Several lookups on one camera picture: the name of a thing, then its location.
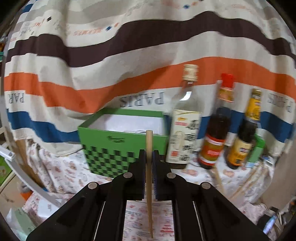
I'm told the bear print tablecloth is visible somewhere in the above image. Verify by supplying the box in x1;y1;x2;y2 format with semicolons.
7;137;278;241

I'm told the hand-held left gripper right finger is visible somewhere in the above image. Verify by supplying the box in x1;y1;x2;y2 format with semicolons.
151;150;270;241

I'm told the green drink carton with straw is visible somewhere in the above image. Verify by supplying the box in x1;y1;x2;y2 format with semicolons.
245;137;265;168

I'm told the cooking wine bottle white label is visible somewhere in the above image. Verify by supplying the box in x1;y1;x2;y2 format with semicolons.
165;64;203;169

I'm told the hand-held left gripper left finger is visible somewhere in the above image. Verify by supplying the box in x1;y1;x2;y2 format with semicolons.
26;149;147;241

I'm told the striped cloth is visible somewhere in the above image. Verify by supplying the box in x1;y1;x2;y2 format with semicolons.
0;0;296;156

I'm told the dark electronic device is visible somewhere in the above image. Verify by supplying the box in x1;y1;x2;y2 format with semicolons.
257;209;286;235

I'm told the slim wooden chopstick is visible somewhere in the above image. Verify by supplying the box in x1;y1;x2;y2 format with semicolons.
146;130;153;239

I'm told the yellow-labelled dark sauce bottle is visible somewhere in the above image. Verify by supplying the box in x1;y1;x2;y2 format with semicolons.
225;88;263;169

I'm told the green checkered box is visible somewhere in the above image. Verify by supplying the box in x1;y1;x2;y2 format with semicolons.
77;108;169;178

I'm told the pale green box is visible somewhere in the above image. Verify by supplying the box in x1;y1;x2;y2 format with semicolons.
13;207;36;235

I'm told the red-capped dark sauce bottle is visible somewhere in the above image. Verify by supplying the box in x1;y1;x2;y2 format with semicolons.
198;73;235;169

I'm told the brown board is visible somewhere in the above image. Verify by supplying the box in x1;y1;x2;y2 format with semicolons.
259;144;296;209

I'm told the white metal frame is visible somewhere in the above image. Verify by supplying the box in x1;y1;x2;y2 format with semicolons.
0;146;62;208

